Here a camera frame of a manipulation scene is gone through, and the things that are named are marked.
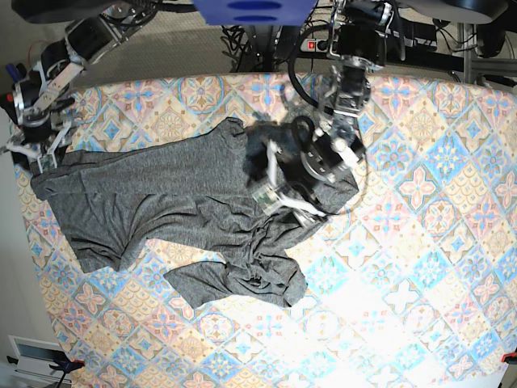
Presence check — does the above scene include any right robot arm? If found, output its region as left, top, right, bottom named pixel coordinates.
left=1, top=1, right=158, bottom=173

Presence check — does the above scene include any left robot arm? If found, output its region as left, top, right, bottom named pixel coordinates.
left=253, top=1, right=402, bottom=226

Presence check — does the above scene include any grey t-shirt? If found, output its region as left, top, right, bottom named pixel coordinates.
left=31, top=118, right=358, bottom=308

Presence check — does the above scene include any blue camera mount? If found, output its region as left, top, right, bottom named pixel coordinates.
left=192, top=0, right=317, bottom=26

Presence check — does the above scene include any red clamp bottom left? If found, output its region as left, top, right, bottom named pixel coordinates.
left=49, top=360, right=85, bottom=375

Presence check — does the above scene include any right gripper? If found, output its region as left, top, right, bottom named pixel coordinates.
left=1, top=97, right=75, bottom=174

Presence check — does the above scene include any patterned tablecloth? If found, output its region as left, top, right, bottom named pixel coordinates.
left=15, top=76, right=516, bottom=387

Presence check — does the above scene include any red clamp bottom right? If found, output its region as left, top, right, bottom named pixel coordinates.
left=501, top=351, right=517, bottom=365

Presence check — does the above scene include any red black clamp left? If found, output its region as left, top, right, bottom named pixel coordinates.
left=1, top=62, right=27, bottom=125

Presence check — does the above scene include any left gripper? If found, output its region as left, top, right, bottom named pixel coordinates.
left=252, top=117, right=366, bottom=224

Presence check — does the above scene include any power strip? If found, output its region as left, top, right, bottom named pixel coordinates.
left=299, top=37, right=380, bottom=56

